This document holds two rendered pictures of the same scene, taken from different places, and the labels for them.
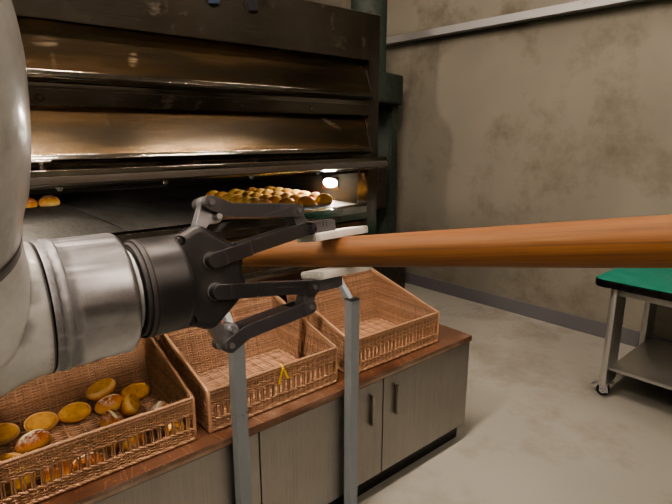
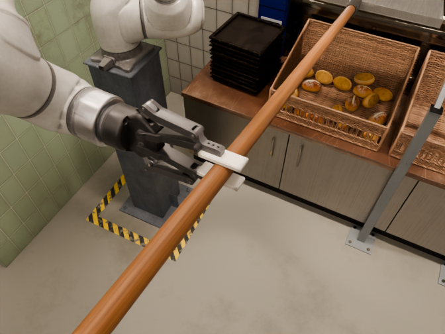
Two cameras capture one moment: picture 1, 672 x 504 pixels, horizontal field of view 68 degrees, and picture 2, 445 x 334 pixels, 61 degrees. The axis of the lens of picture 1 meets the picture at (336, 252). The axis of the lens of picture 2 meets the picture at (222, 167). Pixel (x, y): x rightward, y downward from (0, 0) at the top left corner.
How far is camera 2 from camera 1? 0.58 m
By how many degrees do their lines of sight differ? 66
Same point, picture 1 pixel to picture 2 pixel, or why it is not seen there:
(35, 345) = (65, 130)
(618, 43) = not seen: outside the picture
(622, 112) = not seen: outside the picture
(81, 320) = (75, 131)
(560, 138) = not seen: outside the picture
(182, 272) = (112, 135)
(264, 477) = (406, 205)
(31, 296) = (61, 116)
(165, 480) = (344, 158)
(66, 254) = (77, 106)
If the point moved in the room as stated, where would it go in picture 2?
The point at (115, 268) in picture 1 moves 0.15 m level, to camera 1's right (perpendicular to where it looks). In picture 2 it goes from (87, 120) to (106, 193)
